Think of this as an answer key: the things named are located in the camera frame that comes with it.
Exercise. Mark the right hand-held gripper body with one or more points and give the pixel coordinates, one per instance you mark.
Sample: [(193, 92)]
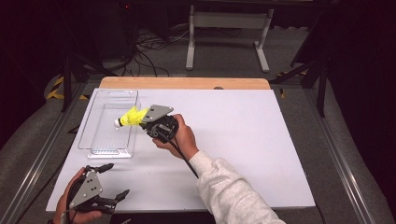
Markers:
[(157, 112)]

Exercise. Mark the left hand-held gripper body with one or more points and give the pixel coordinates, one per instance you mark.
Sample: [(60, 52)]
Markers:
[(87, 189)]

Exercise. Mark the clear plastic tray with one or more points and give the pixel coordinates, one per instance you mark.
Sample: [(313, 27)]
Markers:
[(106, 140)]

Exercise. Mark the person's left hand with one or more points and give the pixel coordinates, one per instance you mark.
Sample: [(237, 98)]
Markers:
[(60, 208)]

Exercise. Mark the person's right hand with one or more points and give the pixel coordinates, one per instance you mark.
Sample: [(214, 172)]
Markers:
[(183, 140)]

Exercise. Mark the black tripod stand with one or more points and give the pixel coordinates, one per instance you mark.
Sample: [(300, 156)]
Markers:
[(66, 84)]

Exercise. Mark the white table mat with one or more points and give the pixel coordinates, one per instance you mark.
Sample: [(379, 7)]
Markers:
[(249, 124)]

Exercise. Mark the yellow black floor tape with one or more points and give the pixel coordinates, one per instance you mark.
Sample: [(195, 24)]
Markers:
[(57, 82)]

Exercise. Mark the black metal stand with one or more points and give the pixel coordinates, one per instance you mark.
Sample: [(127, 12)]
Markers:
[(321, 93)]

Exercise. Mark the aluminium rail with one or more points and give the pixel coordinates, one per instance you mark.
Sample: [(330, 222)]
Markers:
[(37, 161), (339, 161)]

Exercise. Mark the white metal stand frame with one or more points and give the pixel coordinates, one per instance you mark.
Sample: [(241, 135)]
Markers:
[(229, 20)]

